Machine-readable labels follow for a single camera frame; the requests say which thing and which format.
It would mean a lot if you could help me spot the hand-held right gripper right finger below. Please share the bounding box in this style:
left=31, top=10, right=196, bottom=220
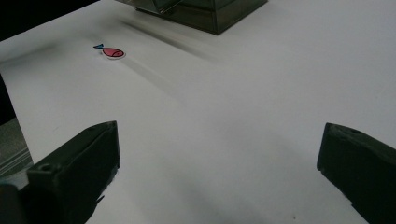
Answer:
left=316, top=122, right=396, bottom=224

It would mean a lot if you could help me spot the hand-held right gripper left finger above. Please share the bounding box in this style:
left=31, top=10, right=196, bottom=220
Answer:
left=26, top=120, right=121, bottom=224

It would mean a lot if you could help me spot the small red fish figure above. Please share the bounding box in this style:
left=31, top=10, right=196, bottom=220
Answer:
left=92, top=43, right=127, bottom=61

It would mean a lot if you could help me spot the dark transparent storage box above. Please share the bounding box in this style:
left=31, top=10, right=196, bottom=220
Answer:
left=115, top=0, right=269, bottom=35

